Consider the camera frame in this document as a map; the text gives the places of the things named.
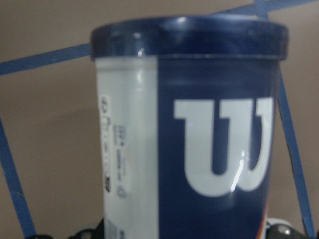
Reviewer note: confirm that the white blue tennis ball can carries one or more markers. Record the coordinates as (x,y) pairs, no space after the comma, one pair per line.
(186,108)

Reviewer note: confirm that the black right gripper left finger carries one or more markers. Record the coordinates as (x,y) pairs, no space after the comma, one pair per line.
(96,233)

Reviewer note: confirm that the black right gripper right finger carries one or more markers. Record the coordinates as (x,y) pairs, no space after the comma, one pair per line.
(281,229)

